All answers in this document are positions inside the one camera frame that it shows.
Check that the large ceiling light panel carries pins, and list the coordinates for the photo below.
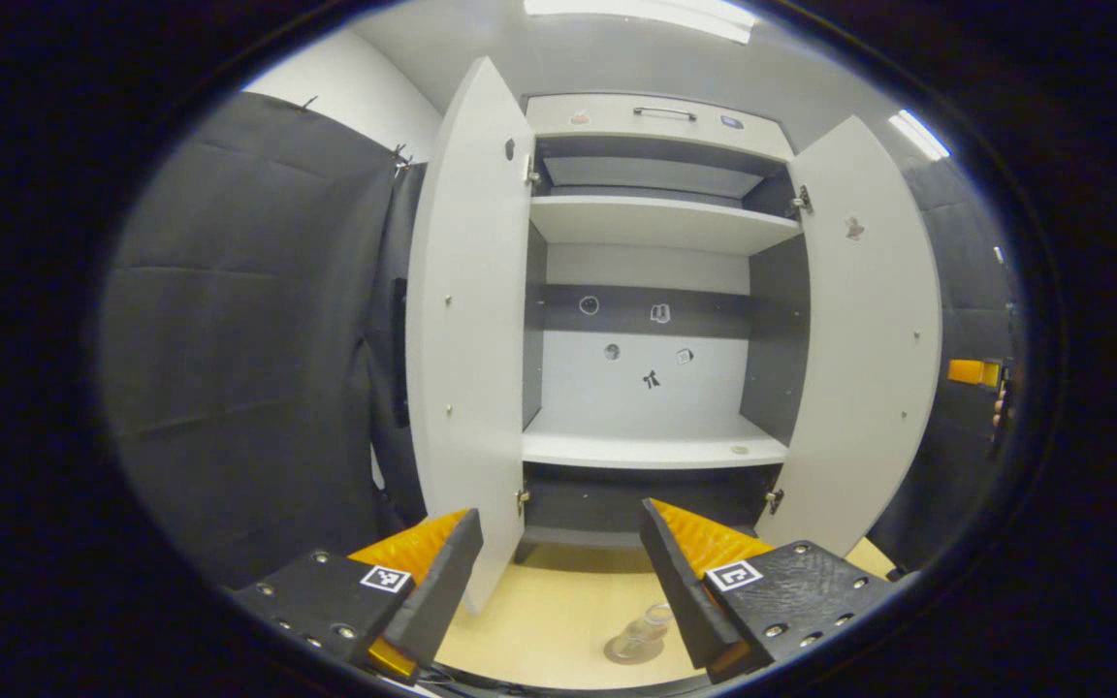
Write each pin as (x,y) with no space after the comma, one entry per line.
(646,15)

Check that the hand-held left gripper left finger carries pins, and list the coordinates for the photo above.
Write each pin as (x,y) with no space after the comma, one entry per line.
(442,591)

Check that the clear glass bottle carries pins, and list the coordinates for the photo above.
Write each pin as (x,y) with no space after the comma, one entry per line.
(651,622)

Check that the round grey coaster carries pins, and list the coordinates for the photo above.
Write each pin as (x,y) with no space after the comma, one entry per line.
(617,653)

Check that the white cabinet drawer front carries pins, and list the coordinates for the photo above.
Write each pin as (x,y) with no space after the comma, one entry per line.
(617,121)

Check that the black backdrop cloth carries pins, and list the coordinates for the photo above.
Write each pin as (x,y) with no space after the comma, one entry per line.
(248,339)

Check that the small ceiling light panel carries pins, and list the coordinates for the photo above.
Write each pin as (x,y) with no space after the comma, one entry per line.
(919,134)

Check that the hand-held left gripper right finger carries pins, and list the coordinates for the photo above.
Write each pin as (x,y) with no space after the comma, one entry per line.
(680,591)

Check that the white cabinet shelf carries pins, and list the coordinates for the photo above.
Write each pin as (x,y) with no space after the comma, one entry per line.
(655,225)
(636,448)

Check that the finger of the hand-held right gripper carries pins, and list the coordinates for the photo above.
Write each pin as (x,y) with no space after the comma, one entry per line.
(968,372)

